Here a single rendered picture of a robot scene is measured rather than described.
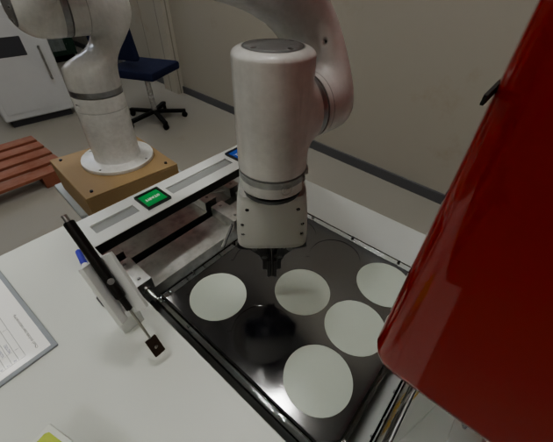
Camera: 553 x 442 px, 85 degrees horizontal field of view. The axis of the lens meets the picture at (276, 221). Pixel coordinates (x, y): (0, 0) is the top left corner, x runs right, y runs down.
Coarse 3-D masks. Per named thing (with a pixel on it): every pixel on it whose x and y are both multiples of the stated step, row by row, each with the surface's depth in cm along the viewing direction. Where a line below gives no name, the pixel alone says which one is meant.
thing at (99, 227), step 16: (208, 160) 78; (224, 160) 79; (176, 176) 72; (192, 176) 73; (208, 176) 72; (176, 192) 67; (192, 192) 67; (112, 208) 63; (128, 208) 63; (144, 208) 63; (160, 208) 63; (80, 224) 59; (96, 224) 59; (112, 224) 60; (128, 224) 59; (96, 240) 56
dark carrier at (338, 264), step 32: (224, 256) 61; (256, 256) 62; (288, 256) 62; (320, 256) 62; (352, 256) 62; (192, 288) 55; (256, 288) 56; (352, 288) 56; (192, 320) 50; (224, 320) 51; (256, 320) 51; (288, 320) 51; (320, 320) 51; (384, 320) 51; (224, 352) 47; (256, 352) 47; (288, 352) 47; (256, 384) 43; (352, 416) 40
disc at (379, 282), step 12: (372, 264) 60; (384, 264) 60; (360, 276) 58; (372, 276) 58; (384, 276) 58; (396, 276) 58; (360, 288) 56; (372, 288) 56; (384, 288) 56; (396, 288) 56; (372, 300) 54; (384, 300) 54
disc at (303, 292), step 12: (288, 276) 58; (300, 276) 58; (312, 276) 58; (276, 288) 56; (288, 288) 56; (300, 288) 56; (312, 288) 56; (324, 288) 56; (288, 300) 54; (300, 300) 54; (312, 300) 54; (324, 300) 54; (300, 312) 52; (312, 312) 52
